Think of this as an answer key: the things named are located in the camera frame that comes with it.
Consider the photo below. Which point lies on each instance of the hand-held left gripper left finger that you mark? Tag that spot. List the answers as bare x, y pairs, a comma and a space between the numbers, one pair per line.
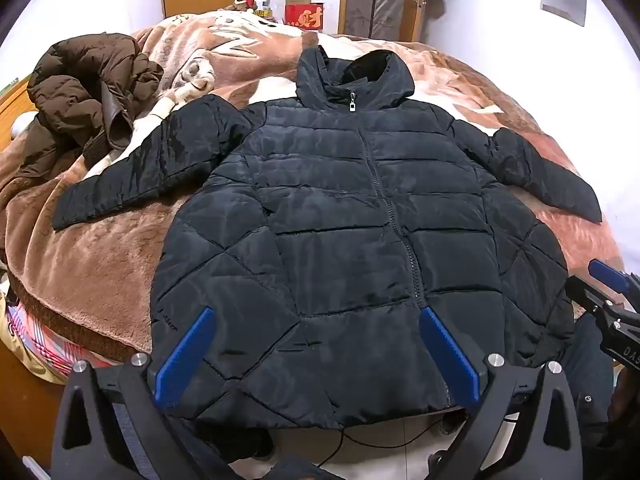
185, 355

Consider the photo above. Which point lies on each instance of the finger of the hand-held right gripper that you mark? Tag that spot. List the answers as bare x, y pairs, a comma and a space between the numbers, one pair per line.
585, 292
602, 271

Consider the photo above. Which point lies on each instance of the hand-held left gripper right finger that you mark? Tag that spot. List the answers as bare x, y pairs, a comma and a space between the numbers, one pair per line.
450, 355

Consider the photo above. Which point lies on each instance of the black puffer jacket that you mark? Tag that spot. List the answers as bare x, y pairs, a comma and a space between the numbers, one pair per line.
325, 240

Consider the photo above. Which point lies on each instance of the person's dark trousers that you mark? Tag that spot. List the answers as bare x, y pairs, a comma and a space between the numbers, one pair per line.
590, 390

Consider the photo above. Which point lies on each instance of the brown printed fleece blanket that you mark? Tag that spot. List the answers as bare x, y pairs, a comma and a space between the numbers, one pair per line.
100, 260

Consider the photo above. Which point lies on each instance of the striped bedsheet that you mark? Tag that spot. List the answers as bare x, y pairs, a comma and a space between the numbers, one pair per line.
35, 345

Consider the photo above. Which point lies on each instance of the white round object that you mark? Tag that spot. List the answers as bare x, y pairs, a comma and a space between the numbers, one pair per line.
24, 124

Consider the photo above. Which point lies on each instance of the brown puffer jacket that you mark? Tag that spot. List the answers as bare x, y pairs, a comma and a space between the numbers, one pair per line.
85, 90

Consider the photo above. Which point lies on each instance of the wooden headboard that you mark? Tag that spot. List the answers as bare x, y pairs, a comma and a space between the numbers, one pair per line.
10, 110

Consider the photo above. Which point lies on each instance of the red printed box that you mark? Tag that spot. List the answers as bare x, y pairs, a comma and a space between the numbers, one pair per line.
305, 17

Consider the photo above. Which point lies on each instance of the red santa hat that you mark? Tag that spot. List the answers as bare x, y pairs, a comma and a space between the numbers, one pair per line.
245, 1

